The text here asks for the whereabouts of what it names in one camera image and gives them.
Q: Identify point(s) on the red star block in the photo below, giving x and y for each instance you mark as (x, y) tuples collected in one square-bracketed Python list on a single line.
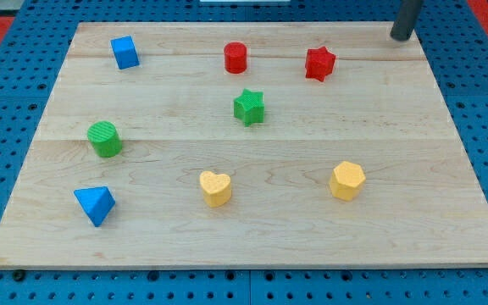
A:
[(319, 63)]

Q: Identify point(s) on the yellow hexagon block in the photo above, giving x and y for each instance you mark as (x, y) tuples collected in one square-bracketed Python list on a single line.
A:
[(346, 181)]

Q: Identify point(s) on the green star block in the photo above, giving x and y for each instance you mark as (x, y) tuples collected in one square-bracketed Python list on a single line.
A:
[(249, 107)]

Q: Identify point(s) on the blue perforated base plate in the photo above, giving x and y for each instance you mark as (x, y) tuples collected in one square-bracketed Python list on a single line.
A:
[(31, 53)]

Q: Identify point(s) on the red cylinder block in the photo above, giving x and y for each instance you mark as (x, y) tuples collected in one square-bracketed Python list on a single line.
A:
[(235, 54)]

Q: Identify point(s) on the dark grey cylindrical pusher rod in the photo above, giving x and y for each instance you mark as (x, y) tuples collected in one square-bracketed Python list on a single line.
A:
[(406, 19)]

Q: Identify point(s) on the green cylinder block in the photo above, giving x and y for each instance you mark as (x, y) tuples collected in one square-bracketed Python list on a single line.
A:
[(104, 139)]

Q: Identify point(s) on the blue cube block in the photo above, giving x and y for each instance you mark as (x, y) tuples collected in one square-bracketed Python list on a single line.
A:
[(125, 52)]

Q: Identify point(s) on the yellow heart block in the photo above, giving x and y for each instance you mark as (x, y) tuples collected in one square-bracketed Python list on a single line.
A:
[(216, 188)]

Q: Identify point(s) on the blue triangular prism block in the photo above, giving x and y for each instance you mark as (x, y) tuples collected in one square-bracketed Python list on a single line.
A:
[(96, 202)]

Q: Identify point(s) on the light wooden board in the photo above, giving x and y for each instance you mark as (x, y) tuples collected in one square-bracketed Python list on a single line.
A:
[(421, 205)]

